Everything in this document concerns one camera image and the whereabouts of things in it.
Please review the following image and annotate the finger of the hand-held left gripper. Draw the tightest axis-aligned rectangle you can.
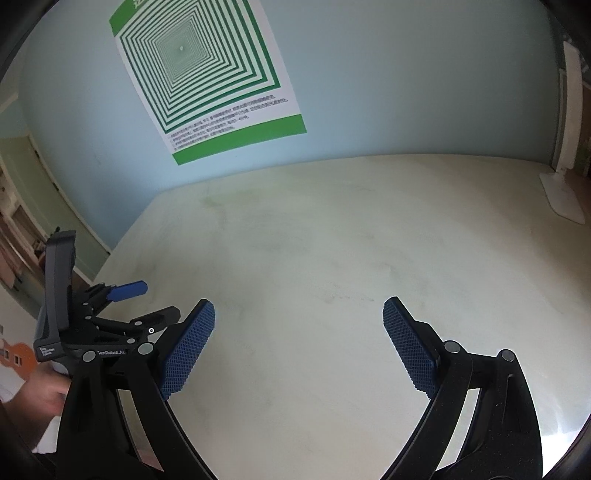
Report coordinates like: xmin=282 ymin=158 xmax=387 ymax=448
xmin=84 ymin=280 xmax=149 ymax=315
xmin=93 ymin=304 xmax=182 ymax=345

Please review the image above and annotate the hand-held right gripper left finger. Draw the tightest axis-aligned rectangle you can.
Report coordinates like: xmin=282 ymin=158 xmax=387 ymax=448
xmin=57 ymin=298 xmax=218 ymax=480

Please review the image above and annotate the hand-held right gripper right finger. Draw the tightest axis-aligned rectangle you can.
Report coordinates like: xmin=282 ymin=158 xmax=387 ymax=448
xmin=379 ymin=296 xmax=543 ymax=480

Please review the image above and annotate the person's left forearm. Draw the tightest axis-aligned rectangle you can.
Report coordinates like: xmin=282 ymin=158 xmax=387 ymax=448
xmin=2 ymin=392 xmax=58 ymax=452

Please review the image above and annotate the person's left hand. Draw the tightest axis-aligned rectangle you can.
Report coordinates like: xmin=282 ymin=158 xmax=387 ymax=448
xmin=25 ymin=367 xmax=72 ymax=417

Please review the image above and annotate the orange toy guitar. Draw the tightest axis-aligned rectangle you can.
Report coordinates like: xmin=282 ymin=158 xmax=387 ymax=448
xmin=0 ymin=339 xmax=38 ymax=382

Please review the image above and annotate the white desk lamp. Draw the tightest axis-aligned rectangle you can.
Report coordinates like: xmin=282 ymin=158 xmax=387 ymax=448
xmin=539 ymin=41 xmax=587 ymax=225

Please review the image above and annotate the green striped wall poster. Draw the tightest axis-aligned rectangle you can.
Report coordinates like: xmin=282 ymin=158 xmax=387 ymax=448
xmin=109 ymin=0 xmax=308 ymax=167

